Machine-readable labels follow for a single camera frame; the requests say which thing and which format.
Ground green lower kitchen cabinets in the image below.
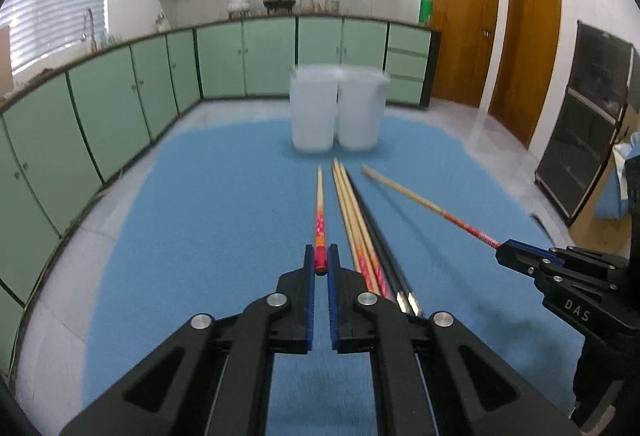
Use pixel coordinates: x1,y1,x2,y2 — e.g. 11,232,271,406
0,14,442,387

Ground black glass display cabinet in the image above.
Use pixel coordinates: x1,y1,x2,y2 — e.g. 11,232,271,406
533,19,640,225

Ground wooden chopstick with red end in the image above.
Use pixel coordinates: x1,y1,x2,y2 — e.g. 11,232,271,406
361,165,502,250
337,160,394,300
314,166,327,277
331,158,377,295

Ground light blue cloth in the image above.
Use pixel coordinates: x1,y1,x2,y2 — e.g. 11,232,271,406
596,131,640,220

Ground brown wooden door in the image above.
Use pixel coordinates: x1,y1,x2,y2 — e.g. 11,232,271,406
428,0,501,108
487,0,564,148

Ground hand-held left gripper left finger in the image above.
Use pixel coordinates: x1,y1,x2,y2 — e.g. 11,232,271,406
59,243,317,436

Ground black chopstick with silver end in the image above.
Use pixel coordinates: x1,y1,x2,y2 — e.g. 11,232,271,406
349,175,424,318

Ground white plastic container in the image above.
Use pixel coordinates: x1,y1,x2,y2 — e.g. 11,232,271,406
337,65,390,151
289,65,341,153

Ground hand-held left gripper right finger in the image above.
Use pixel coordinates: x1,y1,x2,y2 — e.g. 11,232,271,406
327,243,581,436

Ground silver kitchen faucet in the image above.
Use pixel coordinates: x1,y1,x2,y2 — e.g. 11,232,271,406
81,7,99,52

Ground blue table mat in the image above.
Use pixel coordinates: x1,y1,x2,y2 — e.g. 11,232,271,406
82,113,587,436

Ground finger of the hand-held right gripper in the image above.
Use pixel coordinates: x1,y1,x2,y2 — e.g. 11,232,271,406
495,250,557,288
500,239,567,266

